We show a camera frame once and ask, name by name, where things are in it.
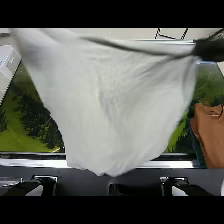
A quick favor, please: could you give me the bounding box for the silver frame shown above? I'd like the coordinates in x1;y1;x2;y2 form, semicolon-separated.
0;38;224;197

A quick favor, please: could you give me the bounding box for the white garment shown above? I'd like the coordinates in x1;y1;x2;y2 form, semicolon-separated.
9;28;201;178

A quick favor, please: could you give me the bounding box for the brown garment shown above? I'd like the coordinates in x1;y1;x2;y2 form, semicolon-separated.
190;102;224;169

